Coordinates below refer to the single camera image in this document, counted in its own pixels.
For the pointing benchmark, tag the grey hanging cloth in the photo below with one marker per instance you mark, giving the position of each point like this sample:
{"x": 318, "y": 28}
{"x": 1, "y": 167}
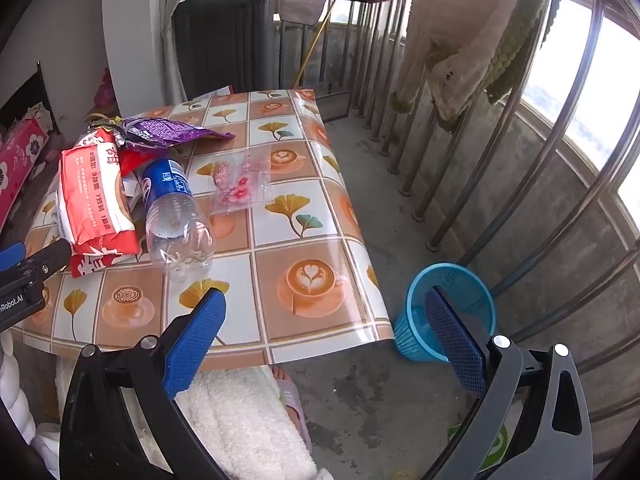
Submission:
{"x": 300, "y": 5}

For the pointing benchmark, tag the red plastic wrapper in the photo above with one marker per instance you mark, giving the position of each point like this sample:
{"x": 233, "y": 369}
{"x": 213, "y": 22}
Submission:
{"x": 100, "y": 262}

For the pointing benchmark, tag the white fluffy clothing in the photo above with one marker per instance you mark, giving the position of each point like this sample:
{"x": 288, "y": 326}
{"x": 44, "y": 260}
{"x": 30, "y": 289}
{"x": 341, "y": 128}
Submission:
{"x": 240, "y": 420}

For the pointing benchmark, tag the black panel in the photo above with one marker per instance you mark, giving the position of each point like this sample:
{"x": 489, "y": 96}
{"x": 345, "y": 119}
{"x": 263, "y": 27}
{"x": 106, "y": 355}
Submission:
{"x": 42, "y": 90}

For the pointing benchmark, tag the yellow pole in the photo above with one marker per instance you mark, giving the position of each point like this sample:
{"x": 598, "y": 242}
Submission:
{"x": 312, "y": 40}

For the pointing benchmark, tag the pink floral box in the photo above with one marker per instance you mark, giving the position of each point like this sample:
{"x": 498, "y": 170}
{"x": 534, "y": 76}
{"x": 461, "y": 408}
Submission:
{"x": 20, "y": 160}

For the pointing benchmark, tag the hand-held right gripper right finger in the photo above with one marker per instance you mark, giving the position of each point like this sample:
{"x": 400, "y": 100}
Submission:
{"x": 455, "y": 340}

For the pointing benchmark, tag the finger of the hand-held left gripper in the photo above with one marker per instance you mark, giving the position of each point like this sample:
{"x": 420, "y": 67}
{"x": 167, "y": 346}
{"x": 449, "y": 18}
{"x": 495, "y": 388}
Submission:
{"x": 11, "y": 256}
{"x": 45, "y": 260}

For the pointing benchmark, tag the dark ribbed panel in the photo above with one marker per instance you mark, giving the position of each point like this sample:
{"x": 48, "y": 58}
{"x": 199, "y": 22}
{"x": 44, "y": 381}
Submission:
{"x": 225, "y": 45}

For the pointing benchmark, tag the beige fleece garment green trim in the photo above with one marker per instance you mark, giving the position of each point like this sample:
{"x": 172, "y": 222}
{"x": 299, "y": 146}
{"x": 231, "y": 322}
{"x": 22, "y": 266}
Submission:
{"x": 450, "y": 35}

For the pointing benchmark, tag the purple snack wrapper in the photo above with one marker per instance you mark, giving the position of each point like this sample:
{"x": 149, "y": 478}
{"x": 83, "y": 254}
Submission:
{"x": 160, "y": 130}

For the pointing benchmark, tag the metal balcony railing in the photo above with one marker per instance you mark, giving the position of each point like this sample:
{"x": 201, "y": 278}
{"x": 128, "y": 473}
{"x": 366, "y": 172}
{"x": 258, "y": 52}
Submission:
{"x": 436, "y": 240}

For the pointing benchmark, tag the patterned plastic tablecloth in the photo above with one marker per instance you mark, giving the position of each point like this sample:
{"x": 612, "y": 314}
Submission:
{"x": 310, "y": 230}

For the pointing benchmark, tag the clear pink flowered bag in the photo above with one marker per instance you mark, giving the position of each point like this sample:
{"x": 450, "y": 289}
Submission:
{"x": 237, "y": 192}

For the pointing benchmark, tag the blue plastic wastebasket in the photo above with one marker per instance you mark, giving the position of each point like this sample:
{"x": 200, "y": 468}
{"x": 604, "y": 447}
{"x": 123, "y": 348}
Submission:
{"x": 470, "y": 290}

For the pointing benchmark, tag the clear plastic bottle blue label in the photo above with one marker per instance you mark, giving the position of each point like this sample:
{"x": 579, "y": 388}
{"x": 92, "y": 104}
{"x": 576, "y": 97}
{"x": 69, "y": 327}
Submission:
{"x": 175, "y": 230}

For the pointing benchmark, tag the pink plastic bag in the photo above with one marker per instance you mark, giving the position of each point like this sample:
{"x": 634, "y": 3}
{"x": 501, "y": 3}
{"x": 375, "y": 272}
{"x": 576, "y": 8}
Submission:
{"x": 107, "y": 90}

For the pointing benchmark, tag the red and white tissue pack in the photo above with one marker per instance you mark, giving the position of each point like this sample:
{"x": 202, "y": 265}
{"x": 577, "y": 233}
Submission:
{"x": 95, "y": 195}

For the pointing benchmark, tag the green and white paper bag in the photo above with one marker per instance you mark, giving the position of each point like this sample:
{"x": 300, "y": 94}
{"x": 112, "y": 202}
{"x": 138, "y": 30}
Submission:
{"x": 495, "y": 445}

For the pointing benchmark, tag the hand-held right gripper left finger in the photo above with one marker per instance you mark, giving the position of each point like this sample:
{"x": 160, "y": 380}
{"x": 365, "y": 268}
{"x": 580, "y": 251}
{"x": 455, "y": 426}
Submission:
{"x": 197, "y": 340}

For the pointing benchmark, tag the pink slipper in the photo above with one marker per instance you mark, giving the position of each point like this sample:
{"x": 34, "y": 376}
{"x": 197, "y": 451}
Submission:
{"x": 295, "y": 410}

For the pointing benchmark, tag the framed screen panel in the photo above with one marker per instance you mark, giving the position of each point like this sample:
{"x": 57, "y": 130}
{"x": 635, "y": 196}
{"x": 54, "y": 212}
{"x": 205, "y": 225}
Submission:
{"x": 334, "y": 102}

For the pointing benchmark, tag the white curtain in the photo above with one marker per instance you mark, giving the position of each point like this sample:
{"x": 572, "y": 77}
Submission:
{"x": 175, "y": 35}

